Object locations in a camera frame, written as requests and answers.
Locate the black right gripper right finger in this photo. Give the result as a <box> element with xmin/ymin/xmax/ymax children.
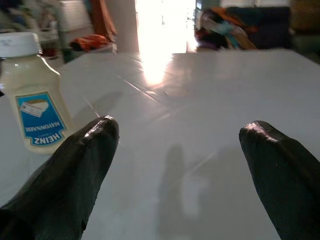
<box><xmin>239</xmin><ymin>120</ymin><xmax>320</xmax><ymax>240</ymax></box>

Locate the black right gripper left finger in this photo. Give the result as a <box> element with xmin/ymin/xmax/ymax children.
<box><xmin>0</xmin><ymin>115</ymin><xmax>120</xmax><ymax>240</ymax></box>

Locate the Heinz mayonnaise squeeze bottle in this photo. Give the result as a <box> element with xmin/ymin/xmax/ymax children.
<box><xmin>0</xmin><ymin>31</ymin><xmax>76</xmax><ymax>155</ymax></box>

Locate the crumpled orange cloth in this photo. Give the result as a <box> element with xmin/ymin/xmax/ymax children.
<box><xmin>69</xmin><ymin>33</ymin><xmax>112</xmax><ymax>53</ymax></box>

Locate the dark fabric pile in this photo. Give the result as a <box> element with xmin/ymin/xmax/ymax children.
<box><xmin>246</xmin><ymin>6</ymin><xmax>293</xmax><ymax>50</ymax></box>

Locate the pile of colourful clothes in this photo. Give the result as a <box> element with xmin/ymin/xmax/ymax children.
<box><xmin>194</xmin><ymin>6</ymin><xmax>260</xmax><ymax>51</ymax></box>

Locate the white slatted rack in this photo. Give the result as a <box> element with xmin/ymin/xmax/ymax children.
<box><xmin>58</xmin><ymin>0</ymin><xmax>94</xmax><ymax>33</ymax></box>

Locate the hanging orange cloth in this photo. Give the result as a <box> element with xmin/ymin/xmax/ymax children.
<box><xmin>89</xmin><ymin>0</ymin><xmax>118</xmax><ymax>37</ymax></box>

